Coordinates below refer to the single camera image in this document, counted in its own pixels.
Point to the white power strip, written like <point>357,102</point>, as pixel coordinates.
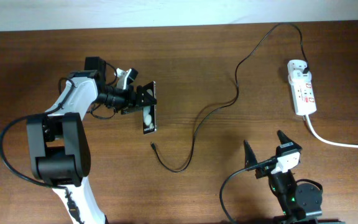
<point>302,93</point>

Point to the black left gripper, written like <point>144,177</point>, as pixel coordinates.
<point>130,104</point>

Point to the white USB charger adapter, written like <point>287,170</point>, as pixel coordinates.
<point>297,76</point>

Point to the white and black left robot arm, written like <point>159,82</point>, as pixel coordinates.
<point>59,152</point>

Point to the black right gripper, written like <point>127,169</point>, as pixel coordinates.
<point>250,157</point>

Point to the black Galaxy flip phone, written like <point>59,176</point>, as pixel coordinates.
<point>149,112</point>

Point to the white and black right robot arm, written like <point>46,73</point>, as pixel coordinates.
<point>300,200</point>

